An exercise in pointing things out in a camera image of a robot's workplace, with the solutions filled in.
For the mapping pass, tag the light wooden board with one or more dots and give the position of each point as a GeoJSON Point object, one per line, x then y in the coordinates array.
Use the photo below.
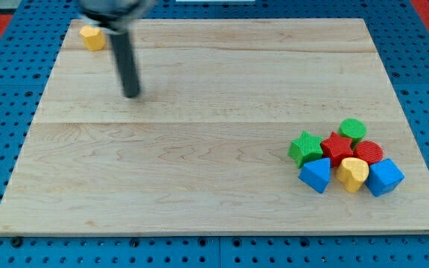
{"type": "Point", "coordinates": [203, 150]}

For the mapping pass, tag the red star block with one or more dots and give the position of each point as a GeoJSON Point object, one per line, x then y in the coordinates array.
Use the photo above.
{"type": "Point", "coordinates": [336, 148]}

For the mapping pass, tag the blue cube block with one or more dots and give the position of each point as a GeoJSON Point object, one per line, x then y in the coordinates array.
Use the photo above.
{"type": "Point", "coordinates": [384, 177]}

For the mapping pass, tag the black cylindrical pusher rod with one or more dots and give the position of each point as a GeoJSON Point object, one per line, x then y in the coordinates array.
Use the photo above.
{"type": "Point", "coordinates": [126, 64]}

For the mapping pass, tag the green star block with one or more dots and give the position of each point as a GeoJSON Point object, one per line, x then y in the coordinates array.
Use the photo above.
{"type": "Point", "coordinates": [305, 148]}

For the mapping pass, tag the yellow hexagon block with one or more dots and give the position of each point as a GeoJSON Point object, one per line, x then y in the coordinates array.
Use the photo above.
{"type": "Point", "coordinates": [92, 38]}

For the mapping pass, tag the green cylinder block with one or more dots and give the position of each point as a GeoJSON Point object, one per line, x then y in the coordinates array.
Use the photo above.
{"type": "Point", "coordinates": [352, 128]}

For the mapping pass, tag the red cylinder block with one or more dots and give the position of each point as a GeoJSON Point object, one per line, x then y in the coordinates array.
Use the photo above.
{"type": "Point", "coordinates": [368, 151]}

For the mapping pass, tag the grey round tool mount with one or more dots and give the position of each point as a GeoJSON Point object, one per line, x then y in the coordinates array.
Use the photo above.
{"type": "Point", "coordinates": [113, 16]}

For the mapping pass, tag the yellow heart block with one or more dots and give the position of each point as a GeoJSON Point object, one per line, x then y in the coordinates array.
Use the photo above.
{"type": "Point", "coordinates": [352, 173]}

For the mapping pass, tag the blue triangle block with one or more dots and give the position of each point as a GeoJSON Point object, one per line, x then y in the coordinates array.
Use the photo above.
{"type": "Point", "coordinates": [316, 174]}

